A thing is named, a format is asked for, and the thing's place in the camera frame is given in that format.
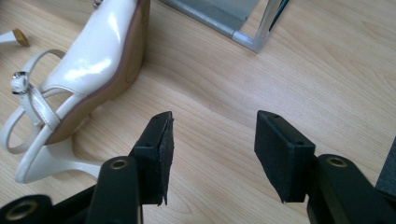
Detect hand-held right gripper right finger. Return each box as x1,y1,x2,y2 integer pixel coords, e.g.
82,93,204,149
254,110,318,203

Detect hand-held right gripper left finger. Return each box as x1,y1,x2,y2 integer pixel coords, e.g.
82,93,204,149
129,111,175,206

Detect white high-heel sandal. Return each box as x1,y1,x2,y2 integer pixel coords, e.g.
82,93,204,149
0,0,151,185
0,28,31,48

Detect metal shoe rack grey shelves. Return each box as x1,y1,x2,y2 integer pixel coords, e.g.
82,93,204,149
159,0,290,54

